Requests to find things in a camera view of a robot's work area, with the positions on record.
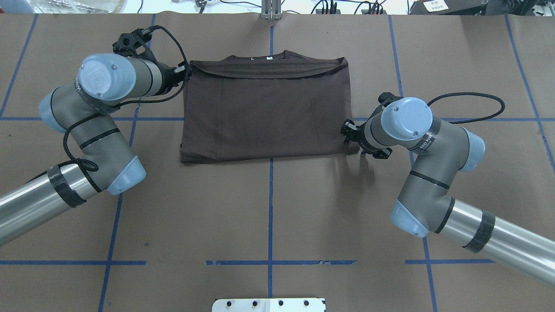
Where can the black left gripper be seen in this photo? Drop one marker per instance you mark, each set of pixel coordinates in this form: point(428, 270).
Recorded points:
point(167, 75)

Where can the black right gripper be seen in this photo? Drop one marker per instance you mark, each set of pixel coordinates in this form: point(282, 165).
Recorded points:
point(359, 131)

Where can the dark brown t-shirt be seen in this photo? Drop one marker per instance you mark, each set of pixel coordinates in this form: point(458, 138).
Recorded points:
point(247, 108)

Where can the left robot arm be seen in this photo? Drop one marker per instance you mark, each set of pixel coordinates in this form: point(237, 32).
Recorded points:
point(99, 156)

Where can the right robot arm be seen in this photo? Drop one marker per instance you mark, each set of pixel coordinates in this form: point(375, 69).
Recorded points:
point(423, 206)

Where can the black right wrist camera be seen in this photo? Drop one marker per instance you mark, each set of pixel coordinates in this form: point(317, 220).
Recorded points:
point(386, 98)

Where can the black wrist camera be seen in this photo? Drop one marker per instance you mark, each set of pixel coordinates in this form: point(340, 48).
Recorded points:
point(134, 44)
point(386, 98)

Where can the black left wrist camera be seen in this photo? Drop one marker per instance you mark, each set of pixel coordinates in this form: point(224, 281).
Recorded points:
point(134, 44)

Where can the aluminium frame post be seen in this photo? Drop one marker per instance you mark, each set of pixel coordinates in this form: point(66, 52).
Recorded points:
point(271, 9)

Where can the white metal base plate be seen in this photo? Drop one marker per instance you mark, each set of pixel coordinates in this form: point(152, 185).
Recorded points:
point(270, 305)

